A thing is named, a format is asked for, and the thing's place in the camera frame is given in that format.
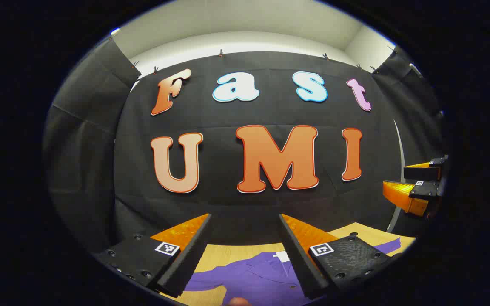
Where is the white frame pole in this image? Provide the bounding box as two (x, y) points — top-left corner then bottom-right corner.
(387, 119), (406, 233)

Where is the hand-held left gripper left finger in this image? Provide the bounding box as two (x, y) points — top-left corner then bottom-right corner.
(93, 213), (213, 298)

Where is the black backdrop cloth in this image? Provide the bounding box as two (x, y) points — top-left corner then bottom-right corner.
(43, 36), (447, 255)

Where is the purple knit shirt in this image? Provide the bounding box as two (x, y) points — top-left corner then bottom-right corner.
(183, 237), (402, 306)

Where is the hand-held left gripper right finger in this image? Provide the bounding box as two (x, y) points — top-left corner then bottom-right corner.
(278, 213), (402, 300)

